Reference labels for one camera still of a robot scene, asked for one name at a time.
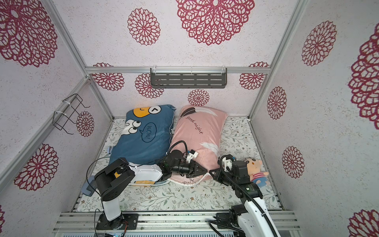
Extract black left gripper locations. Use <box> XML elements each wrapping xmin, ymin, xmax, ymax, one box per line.
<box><xmin>172</xmin><ymin>159</ymin><xmax>209</xmax><ymax>179</ymax></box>

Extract pink good night pillow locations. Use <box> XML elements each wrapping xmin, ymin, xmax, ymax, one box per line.
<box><xmin>171</xmin><ymin>105</ymin><xmax>228</xmax><ymax>171</ymax></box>

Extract blue cartoon pillow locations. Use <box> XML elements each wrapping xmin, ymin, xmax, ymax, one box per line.
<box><xmin>108</xmin><ymin>104</ymin><xmax>177</xmax><ymax>187</ymax></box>

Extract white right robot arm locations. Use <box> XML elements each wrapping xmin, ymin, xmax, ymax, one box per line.
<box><xmin>209</xmin><ymin>155</ymin><xmax>280</xmax><ymax>237</ymax></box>

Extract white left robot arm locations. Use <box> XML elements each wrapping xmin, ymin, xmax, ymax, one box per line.
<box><xmin>94</xmin><ymin>150</ymin><xmax>209</xmax><ymax>222</ymax></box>

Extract plush doll toy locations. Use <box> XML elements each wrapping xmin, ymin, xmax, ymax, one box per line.
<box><xmin>244</xmin><ymin>158</ymin><xmax>270</xmax><ymax>188</ymax></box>

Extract blue grey rectangular object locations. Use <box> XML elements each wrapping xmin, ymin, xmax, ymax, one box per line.
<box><xmin>81</xmin><ymin>175</ymin><xmax>97</xmax><ymax>197</ymax></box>

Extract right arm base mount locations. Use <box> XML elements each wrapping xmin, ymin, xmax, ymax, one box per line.
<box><xmin>214</xmin><ymin>212</ymin><xmax>239</xmax><ymax>229</ymax></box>

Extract aluminium front rail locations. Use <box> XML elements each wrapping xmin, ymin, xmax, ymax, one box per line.
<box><xmin>52</xmin><ymin>210</ymin><xmax>303</xmax><ymax>237</ymax></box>

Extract grey wall shelf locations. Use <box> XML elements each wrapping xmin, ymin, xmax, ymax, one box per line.
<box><xmin>150</xmin><ymin>68</ymin><xmax>228</xmax><ymax>89</ymax></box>

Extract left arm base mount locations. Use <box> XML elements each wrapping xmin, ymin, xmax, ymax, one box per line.
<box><xmin>95</xmin><ymin>213</ymin><xmax>139</xmax><ymax>231</ymax></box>

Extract black wire wall rack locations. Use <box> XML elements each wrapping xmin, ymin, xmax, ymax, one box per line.
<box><xmin>51</xmin><ymin>93</ymin><xmax>90</xmax><ymax>135</ymax></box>

